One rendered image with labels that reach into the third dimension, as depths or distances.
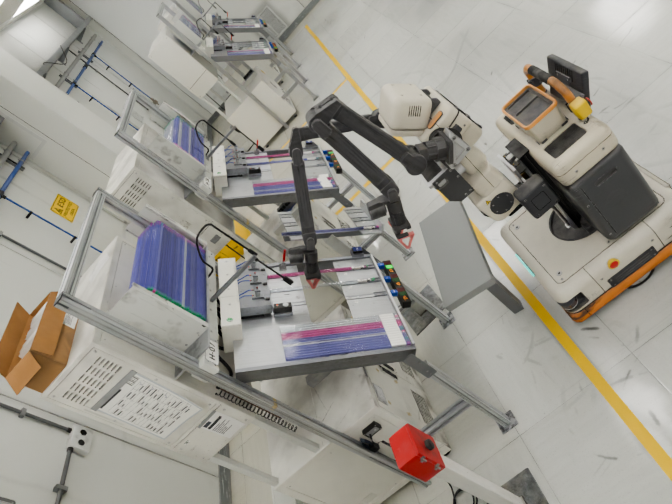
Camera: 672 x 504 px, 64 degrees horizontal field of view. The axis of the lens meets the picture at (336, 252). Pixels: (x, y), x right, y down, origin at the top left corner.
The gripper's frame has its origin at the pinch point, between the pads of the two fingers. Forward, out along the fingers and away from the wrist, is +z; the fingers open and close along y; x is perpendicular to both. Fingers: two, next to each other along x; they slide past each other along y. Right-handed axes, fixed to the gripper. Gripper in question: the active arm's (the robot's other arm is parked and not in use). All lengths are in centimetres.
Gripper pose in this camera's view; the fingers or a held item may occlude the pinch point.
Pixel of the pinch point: (313, 286)
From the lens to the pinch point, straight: 250.6
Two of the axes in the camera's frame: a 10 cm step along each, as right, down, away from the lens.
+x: 9.8, -1.4, 1.5
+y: 2.0, 5.4, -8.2
